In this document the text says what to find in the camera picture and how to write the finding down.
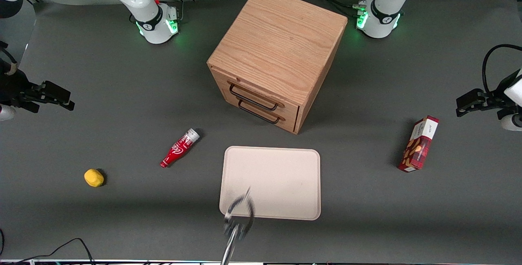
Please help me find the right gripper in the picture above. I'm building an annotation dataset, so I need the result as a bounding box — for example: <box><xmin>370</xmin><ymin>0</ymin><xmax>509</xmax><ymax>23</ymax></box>
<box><xmin>0</xmin><ymin>59</ymin><xmax>75</xmax><ymax>114</ymax></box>

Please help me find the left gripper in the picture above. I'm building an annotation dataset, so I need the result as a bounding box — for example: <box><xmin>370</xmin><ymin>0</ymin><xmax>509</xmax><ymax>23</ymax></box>
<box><xmin>456</xmin><ymin>68</ymin><xmax>522</xmax><ymax>118</ymax></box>

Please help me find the wooden drawer with long handle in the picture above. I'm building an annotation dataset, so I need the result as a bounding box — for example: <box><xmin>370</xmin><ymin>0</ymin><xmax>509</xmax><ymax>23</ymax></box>
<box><xmin>211</xmin><ymin>68</ymin><xmax>301</xmax><ymax>113</ymax></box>

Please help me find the wooden drawer cabinet body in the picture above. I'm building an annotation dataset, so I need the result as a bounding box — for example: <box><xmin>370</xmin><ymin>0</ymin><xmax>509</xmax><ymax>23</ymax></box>
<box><xmin>207</xmin><ymin>0</ymin><xmax>348</xmax><ymax>135</ymax></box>

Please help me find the red cookie box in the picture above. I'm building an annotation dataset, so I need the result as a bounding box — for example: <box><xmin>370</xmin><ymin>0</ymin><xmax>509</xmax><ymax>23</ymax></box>
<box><xmin>398</xmin><ymin>115</ymin><xmax>440</xmax><ymax>172</ymax></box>

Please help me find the yellow lemon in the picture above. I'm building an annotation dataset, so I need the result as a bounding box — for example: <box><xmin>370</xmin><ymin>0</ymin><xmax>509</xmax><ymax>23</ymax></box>
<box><xmin>84</xmin><ymin>169</ymin><xmax>105</xmax><ymax>188</ymax></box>

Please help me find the red cola bottle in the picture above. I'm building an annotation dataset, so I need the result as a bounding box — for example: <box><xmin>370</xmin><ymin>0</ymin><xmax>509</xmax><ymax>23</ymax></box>
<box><xmin>160</xmin><ymin>128</ymin><xmax>201</xmax><ymax>168</ymax></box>

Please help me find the beige plastic tray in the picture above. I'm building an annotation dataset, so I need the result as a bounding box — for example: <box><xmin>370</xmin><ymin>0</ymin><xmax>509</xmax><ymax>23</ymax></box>
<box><xmin>219</xmin><ymin>146</ymin><xmax>321</xmax><ymax>221</ymax></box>

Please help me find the blurred metal whisk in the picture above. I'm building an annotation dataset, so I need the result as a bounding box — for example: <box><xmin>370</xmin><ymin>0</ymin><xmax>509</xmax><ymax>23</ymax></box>
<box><xmin>220</xmin><ymin>187</ymin><xmax>255</xmax><ymax>265</ymax></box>

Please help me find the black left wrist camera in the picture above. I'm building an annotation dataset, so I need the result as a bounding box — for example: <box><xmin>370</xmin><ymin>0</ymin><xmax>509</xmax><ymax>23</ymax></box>
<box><xmin>456</xmin><ymin>88</ymin><xmax>486</xmax><ymax>109</ymax></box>

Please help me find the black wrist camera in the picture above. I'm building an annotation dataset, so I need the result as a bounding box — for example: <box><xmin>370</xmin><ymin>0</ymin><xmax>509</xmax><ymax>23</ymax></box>
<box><xmin>40</xmin><ymin>80</ymin><xmax>71</xmax><ymax>102</ymax></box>
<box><xmin>456</xmin><ymin>88</ymin><xmax>486</xmax><ymax>109</ymax></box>

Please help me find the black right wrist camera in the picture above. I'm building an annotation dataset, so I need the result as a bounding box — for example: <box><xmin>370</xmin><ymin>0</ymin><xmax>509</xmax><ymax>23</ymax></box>
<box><xmin>40</xmin><ymin>80</ymin><xmax>71</xmax><ymax>102</ymax></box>

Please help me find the black left wrist camera cable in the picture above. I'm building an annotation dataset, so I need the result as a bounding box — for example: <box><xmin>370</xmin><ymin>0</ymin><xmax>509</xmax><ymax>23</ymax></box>
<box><xmin>482</xmin><ymin>44</ymin><xmax>522</xmax><ymax>94</ymax></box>

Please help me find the black cable on table edge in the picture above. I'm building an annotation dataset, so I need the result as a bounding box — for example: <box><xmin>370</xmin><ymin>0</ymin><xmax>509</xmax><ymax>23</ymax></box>
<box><xmin>0</xmin><ymin>238</ymin><xmax>95</xmax><ymax>265</ymax></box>

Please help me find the wooden drawer with short handle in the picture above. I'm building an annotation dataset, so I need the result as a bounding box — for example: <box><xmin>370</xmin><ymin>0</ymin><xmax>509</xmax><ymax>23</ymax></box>
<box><xmin>223</xmin><ymin>92</ymin><xmax>299</xmax><ymax>133</ymax></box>

